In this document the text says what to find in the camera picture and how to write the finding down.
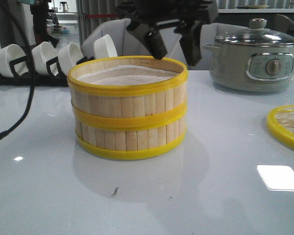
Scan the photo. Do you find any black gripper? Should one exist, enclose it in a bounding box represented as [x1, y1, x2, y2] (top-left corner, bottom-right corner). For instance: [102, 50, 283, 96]
[116, 0, 219, 66]

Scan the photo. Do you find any yellow bamboo steamer basket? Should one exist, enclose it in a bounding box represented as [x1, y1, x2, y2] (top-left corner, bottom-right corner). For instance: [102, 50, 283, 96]
[74, 115, 188, 161]
[67, 55, 189, 130]

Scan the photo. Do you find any yellow woven bamboo steamer lid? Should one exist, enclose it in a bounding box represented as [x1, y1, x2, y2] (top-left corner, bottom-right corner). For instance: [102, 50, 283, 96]
[266, 105, 294, 150]

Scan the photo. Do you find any grey upholstered chair right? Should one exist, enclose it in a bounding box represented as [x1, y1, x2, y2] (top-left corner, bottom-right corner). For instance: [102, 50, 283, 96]
[161, 23, 245, 71]

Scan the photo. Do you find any grey upholstered chair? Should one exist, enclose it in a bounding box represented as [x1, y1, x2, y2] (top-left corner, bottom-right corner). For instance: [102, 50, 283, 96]
[81, 19, 150, 57]
[161, 23, 245, 71]

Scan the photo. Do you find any grey upholstered chair left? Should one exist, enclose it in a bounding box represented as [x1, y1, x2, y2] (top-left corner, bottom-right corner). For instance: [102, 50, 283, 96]
[81, 19, 150, 57]

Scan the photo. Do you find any white steamer liner paper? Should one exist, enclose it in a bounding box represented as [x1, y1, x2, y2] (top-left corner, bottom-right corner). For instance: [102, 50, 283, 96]
[77, 65, 178, 86]

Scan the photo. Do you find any white ceramic bowl rightmost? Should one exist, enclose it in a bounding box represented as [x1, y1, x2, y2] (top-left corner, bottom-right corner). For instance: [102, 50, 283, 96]
[94, 34, 118, 59]

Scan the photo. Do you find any white ceramic bowl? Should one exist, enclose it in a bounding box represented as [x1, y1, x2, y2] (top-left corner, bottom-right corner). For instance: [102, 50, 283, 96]
[94, 34, 118, 59]
[0, 44, 25, 78]
[31, 42, 57, 75]
[58, 43, 84, 75]

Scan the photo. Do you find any dark counter shelf background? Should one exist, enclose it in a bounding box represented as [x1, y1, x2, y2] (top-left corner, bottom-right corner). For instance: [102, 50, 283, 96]
[214, 9, 294, 28]

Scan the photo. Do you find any green electric cooking pot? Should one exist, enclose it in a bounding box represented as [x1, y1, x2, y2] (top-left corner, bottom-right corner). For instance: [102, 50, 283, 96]
[203, 43, 294, 93]

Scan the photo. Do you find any glass pot lid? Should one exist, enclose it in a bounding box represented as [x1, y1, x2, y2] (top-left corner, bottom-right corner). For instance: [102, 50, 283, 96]
[215, 18, 294, 47]

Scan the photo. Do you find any black dish rack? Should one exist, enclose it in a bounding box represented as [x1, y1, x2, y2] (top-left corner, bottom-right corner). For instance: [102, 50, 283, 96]
[0, 55, 96, 87]

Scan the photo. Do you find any white ceramic bowl leftmost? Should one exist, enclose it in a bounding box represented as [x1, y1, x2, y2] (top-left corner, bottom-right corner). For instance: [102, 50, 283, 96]
[0, 44, 25, 78]

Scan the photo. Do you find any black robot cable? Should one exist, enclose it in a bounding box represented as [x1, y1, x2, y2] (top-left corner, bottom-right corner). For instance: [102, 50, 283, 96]
[0, 0, 37, 147]

